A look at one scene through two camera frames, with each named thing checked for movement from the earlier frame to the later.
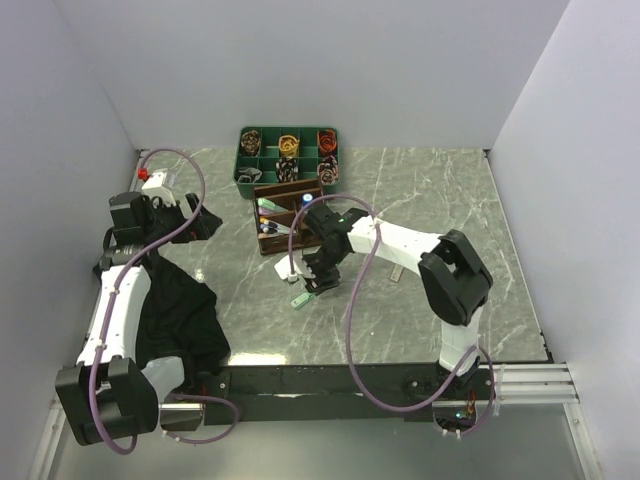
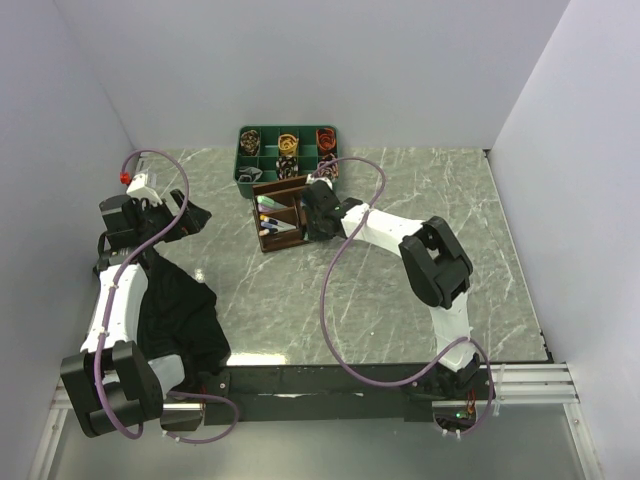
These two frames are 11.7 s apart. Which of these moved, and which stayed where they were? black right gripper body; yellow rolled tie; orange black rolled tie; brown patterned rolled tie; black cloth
Moved: black right gripper body
Stayed: black cloth; orange black rolled tie; brown patterned rolled tie; yellow rolled tie
